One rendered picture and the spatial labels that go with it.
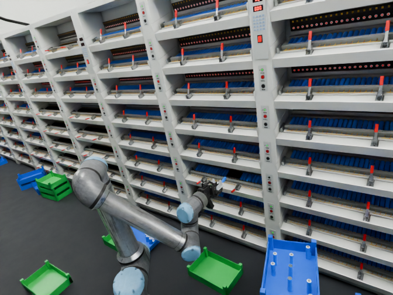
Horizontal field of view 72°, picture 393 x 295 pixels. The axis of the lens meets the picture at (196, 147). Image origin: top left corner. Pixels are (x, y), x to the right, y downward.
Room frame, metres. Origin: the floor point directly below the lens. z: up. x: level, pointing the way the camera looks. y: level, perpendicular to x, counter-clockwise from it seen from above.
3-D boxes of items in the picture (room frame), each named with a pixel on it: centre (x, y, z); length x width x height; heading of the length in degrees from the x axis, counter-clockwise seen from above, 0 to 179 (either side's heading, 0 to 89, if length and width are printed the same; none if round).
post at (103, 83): (2.27, 0.63, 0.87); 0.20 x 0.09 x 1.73; 140
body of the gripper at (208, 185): (1.27, -0.02, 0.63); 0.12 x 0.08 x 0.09; 141
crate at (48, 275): (1.44, 1.20, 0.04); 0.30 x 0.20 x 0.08; 53
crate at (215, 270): (1.28, 0.02, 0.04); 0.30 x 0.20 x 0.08; 47
